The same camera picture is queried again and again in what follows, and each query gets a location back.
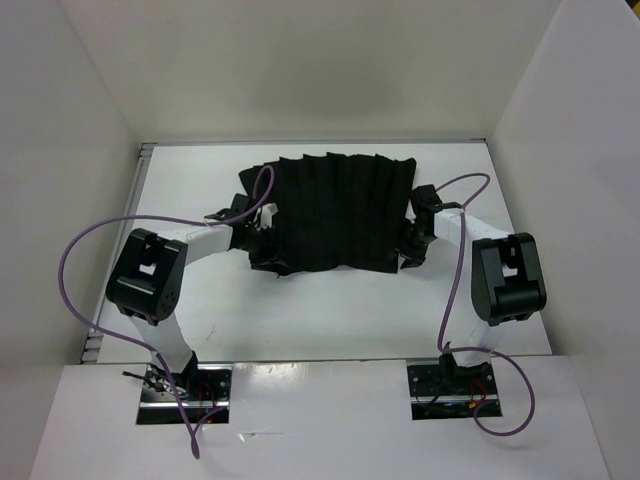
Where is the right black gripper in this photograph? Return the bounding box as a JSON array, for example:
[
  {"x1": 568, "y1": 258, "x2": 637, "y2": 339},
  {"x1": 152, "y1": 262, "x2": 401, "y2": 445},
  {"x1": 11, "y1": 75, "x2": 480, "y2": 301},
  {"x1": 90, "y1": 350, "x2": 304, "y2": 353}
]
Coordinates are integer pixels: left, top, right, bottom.
[{"x1": 387, "y1": 217, "x2": 435, "y2": 269}]

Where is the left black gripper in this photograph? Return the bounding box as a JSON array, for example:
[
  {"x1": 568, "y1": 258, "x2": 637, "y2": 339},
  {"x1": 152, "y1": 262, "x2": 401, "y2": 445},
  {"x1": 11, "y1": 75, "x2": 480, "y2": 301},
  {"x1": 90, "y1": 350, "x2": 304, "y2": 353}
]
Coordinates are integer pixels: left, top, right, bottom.
[{"x1": 237, "y1": 224, "x2": 294, "y2": 273}]

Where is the black skirt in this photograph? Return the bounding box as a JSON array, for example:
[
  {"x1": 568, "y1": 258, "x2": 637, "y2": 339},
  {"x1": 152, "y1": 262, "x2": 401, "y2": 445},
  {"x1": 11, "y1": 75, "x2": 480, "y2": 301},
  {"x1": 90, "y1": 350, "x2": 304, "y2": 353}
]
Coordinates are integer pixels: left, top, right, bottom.
[{"x1": 239, "y1": 153, "x2": 417, "y2": 276}]

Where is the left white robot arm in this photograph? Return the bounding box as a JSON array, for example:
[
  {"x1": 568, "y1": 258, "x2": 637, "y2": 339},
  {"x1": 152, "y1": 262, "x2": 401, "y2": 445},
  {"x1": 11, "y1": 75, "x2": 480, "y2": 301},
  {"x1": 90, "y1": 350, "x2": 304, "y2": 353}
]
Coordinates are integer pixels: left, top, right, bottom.
[{"x1": 106, "y1": 194, "x2": 278, "y2": 400}]

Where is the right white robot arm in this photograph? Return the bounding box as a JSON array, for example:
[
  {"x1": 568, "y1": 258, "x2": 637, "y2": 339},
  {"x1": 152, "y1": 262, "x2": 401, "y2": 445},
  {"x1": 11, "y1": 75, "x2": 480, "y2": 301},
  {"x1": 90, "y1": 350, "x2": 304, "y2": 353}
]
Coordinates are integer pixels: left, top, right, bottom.
[{"x1": 398, "y1": 185, "x2": 547, "y2": 393}]

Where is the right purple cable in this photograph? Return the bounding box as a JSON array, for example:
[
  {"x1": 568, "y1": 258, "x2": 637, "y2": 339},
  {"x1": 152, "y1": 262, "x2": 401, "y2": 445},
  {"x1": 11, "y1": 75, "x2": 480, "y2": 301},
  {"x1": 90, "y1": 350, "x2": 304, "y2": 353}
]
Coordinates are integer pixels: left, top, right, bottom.
[{"x1": 433, "y1": 172, "x2": 539, "y2": 437}]

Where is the purple cable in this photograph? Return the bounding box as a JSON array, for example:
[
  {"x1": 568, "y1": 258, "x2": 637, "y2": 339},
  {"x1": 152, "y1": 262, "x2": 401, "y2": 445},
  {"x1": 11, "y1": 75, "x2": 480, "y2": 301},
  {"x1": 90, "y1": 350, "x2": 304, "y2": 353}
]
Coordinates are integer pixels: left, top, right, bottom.
[
  {"x1": 433, "y1": 172, "x2": 539, "y2": 437},
  {"x1": 58, "y1": 165, "x2": 276, "y2": 459}
]

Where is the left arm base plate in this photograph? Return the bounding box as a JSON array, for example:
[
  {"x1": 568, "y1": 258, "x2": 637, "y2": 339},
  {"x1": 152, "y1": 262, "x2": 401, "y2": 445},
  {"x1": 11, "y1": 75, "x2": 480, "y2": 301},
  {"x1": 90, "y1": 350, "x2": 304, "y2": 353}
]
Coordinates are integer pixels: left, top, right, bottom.
[{"x1": 136, "y1": 363, "x2": 233, "y2": 426}]

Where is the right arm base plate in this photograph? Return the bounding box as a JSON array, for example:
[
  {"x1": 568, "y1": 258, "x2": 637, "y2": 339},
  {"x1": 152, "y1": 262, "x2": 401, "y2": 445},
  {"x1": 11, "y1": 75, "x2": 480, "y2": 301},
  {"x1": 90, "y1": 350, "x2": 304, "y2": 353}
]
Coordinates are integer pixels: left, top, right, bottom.
[{"x1": 406, "y1": 360, "x2": 502, "y2": 421}]

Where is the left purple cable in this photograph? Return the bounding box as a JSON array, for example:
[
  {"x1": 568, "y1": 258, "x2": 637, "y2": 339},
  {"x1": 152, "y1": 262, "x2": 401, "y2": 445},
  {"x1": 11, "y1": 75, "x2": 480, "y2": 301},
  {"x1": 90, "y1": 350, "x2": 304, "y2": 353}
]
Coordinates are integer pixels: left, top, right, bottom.
[{"x1": 58, "y1": 165, "x2": 276, "y2": 459}]

